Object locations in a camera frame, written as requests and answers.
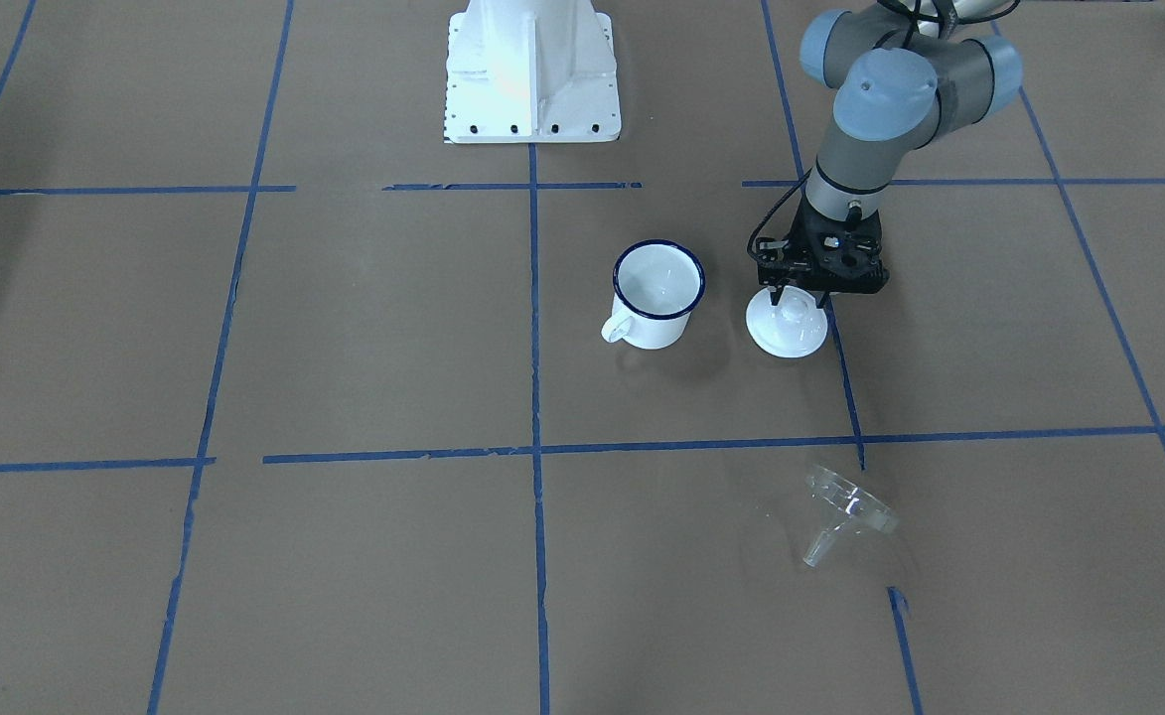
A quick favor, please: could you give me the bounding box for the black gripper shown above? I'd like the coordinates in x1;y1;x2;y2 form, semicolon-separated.
755;204;888;311

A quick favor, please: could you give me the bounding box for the white mug lid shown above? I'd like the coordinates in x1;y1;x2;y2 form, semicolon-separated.
744;286;829;358

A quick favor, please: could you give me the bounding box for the clear glass funnel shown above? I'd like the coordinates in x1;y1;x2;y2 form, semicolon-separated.
802;465;901;567

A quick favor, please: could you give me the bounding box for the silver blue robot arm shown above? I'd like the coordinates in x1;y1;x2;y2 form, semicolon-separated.
747;1;1024;304

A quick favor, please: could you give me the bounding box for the white enamel mug blue rim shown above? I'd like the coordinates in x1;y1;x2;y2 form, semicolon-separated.
600;239;706;352

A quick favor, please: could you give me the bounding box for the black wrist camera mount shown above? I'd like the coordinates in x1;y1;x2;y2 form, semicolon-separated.
809;214;890;293

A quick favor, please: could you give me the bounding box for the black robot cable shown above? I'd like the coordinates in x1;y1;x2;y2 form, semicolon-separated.
748;171;811;261

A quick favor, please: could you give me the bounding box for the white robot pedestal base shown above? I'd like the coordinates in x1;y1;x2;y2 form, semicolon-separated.
443;1;623;146

